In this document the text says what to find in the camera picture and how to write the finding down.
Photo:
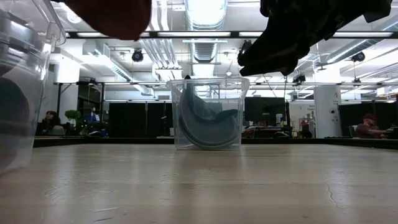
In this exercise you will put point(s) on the white square column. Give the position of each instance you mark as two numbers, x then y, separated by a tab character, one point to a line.
326	109

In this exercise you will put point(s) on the black ceiling light rail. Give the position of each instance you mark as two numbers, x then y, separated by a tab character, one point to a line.
192	34

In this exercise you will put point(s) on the black ceiling spotlight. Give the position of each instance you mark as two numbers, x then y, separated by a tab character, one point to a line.
358	56
246	45
137	55

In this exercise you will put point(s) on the silver ventilation duct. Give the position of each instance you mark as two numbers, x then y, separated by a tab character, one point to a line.
206	14

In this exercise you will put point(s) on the large clear plastic container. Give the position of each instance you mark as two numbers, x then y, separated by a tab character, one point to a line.
28	62

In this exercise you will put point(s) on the black computer monitor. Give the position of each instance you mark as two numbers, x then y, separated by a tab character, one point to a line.
264	109

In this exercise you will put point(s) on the round green background plant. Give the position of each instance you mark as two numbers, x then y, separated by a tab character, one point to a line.
72	114

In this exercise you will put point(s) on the person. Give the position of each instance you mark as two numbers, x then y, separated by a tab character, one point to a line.
91	117
51	123
370	127

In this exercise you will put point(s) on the small clear plastic container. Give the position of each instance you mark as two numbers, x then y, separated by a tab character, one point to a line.
242	93

